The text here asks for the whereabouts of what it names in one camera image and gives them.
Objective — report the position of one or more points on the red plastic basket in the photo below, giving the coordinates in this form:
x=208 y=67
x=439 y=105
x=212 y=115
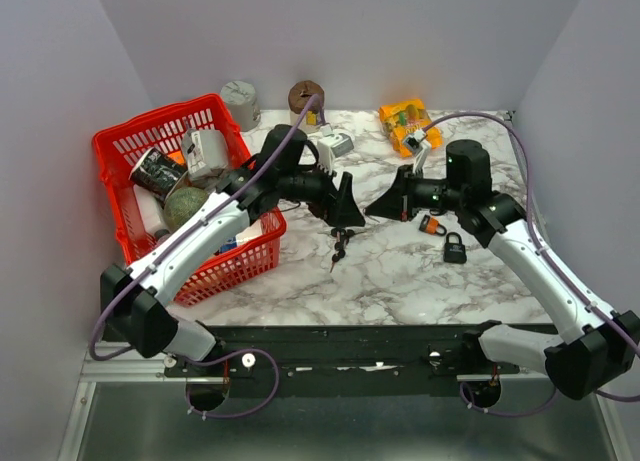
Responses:
x=119 y=147

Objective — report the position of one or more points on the black padlock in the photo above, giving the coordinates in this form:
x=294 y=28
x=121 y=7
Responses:
x=454 y=249

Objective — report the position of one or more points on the orange padlock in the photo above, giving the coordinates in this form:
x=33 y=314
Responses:
x=430 y=225

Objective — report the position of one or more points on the black patterned cup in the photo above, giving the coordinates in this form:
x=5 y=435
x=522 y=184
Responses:
x=158 y=173

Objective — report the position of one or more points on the grey marbled cylinder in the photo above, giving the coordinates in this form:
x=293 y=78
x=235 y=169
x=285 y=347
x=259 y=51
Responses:
x=240 y=98

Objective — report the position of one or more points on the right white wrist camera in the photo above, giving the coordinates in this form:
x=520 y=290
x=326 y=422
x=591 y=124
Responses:
x=417 y=144

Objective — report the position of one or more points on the black mounting rail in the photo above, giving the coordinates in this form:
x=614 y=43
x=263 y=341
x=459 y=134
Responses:
x=345 y=361

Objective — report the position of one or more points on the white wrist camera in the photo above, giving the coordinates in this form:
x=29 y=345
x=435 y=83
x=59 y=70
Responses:
x=333 y=143
x=417 y=144

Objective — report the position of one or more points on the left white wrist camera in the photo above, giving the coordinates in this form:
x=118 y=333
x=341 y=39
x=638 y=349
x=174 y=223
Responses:
x=333 y=143

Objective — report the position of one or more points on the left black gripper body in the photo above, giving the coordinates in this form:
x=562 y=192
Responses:
x=328 y=208

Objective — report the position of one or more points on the black key bunch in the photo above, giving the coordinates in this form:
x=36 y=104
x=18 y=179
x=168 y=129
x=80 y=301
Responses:
x=342 y=237

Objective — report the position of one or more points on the orange snack bag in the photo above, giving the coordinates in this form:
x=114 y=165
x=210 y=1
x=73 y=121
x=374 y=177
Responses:
x=402 y=119

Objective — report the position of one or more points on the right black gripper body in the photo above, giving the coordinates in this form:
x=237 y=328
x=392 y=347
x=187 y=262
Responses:
x=416 y=188

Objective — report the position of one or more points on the clear plastic bottle blue label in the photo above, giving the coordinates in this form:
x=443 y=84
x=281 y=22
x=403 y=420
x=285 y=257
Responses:
x=249 y=234

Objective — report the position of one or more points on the grey white carton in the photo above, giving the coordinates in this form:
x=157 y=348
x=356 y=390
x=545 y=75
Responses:
x=206 y=154

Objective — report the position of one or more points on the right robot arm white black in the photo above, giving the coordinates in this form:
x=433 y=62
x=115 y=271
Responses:
x=593 y=344

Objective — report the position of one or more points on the brown lidded white jar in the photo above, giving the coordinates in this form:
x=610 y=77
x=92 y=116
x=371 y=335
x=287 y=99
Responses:
x=297 y=99

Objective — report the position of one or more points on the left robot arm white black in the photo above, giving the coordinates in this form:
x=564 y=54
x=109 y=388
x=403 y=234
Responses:
x=134 y=298

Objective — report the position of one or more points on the green melon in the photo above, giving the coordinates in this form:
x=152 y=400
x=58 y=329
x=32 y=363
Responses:
x=182 y=204

